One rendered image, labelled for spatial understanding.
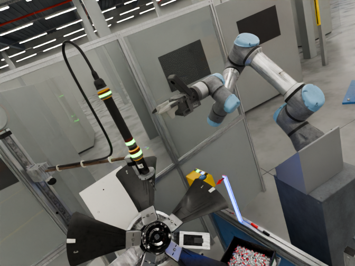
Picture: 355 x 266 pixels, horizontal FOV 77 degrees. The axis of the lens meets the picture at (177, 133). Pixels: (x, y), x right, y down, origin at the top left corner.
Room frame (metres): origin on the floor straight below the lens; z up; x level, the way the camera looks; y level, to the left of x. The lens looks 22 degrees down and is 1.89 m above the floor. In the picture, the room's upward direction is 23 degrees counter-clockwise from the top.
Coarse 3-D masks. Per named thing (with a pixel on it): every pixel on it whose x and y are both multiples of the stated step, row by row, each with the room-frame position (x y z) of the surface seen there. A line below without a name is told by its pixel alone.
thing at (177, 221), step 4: (172, 216) 0.82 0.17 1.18; (164, 220) 0.82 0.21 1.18; (168, 220) 0.81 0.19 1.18; (176, 220) 0.79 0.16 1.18; (180, 220) 0.78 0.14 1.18; (168, 224) 0.79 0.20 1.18; (172, 224) 0.78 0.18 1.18; (176, 224) 0.77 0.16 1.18; (180, 224) 0.76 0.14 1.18; (172, 228) 0.76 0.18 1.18; (176, 228) 0.75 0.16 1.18
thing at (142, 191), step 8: (152, 160) 0.94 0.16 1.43; (128, 168) 0.97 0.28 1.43; (120, 176) 0.97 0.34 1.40; (128, 176) 0.95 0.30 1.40; (136, 176) 0.93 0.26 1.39; (152, 176) 0.89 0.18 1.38; (128, 184) 0.93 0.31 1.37; (136, 184) 0.91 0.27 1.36; (144, 184) 0.89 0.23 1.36; (128, 192) 0.92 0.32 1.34; (136, 192) 0.89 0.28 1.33; (144, 192) 0.87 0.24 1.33; (152, 192) 0.85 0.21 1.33; (136, 200) 0.88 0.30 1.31; (144, 200) 0.85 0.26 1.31; (152, 200) 0.83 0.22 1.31; (136, 208) 0.87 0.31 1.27; (144, 208) 0.83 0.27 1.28
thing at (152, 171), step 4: (128, 160) 0.80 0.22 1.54; (132, 160) 0.79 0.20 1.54; (128, 164) 0.79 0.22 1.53; (132, 164) 0.79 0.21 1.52; (136, 164) 0.80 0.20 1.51; (136, 168) 0.79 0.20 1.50; (152, 168) 0.80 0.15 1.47; (136, 172) 0.79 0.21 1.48; (140, 172) 0.79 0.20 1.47; (152, 172) 0.77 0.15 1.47; (140, 176) 0.78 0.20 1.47; (144, 176) 0.76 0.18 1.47; (148, 176) 0.76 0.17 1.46
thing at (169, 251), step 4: (172, 244) 0.74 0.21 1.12; (168, 248) 0.71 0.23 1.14; (172, 248) 0.72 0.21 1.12; (176, 248) 0.73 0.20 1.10; (180, 248) 0.73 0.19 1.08; (168, 252) 0.69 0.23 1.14; (172, 252) 0.69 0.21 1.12; (176, 252) 0.70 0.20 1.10; (180, 252) 0.71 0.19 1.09; (172, 256) 0.67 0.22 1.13; (176, 256) 0.68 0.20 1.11; (176, 260) 0.66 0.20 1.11
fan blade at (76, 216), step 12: (72, 216) 0.77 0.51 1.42; (84, 216) 0.76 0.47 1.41; (72, 228) 0.75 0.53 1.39; (84, 228) 0.75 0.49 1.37; (96, 228) 0.74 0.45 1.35; (108, 228) 0.74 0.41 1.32; (84, 240) 0.73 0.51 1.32; (96, 240) 0.73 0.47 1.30; (108, 240) 0.73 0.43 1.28; (120, 240) 0.74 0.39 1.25; (84, 252) 0.73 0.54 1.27; (96, 252) 0.73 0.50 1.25; (108, 252) 0.74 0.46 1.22; (72, 264) 0.71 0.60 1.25
